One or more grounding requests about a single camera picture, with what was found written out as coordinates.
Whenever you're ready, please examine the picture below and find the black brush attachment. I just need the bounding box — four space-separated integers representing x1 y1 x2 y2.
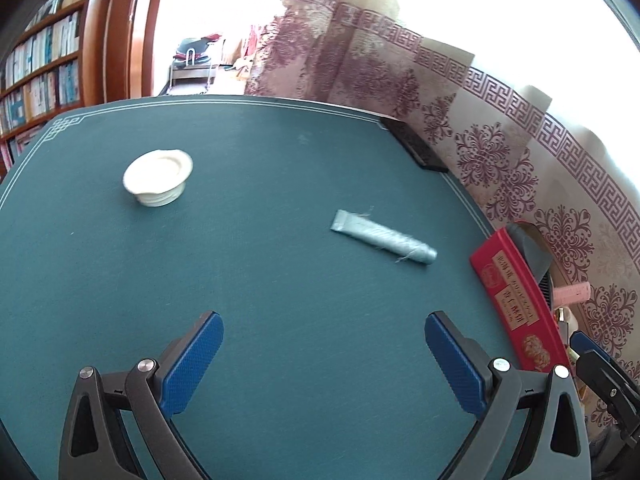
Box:
536 267 557 311

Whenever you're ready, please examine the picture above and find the wooden bookshelf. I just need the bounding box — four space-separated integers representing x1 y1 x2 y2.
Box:
0 0 108 181

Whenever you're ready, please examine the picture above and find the large pink hair roller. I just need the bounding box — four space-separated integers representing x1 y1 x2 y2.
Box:
552 282 592 307

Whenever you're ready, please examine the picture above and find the teal hair roller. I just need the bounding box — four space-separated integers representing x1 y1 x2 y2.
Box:
330 208 438 267

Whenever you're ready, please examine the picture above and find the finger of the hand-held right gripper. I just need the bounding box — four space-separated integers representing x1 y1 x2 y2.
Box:
575 350 640 441
570 331 611 361

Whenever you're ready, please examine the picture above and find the red tin container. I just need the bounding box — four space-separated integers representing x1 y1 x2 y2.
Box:
469 220 576 373

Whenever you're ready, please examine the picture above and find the dark chair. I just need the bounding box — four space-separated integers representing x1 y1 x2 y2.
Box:
167 32 226 96

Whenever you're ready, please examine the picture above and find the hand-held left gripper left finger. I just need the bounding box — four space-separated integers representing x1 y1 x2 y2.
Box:
58 311 225 480

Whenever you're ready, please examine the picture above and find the wooden door frame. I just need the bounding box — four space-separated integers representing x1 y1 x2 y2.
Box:
82 0 173 106

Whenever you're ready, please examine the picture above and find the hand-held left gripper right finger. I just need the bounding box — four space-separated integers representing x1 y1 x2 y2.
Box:
424 311 591 480

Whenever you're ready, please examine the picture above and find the patterned curtain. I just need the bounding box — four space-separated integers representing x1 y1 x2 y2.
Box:
245 0 640 441

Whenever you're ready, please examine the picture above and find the white plastic lid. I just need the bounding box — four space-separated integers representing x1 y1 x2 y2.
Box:
122 149 194 208

